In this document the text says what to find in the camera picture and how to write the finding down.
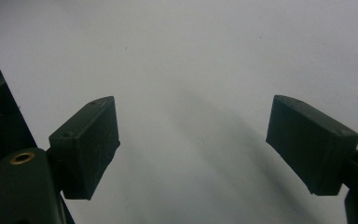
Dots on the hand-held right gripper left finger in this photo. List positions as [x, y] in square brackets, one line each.
[84, 146]

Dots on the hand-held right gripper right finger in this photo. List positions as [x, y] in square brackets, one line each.
[310, 146]

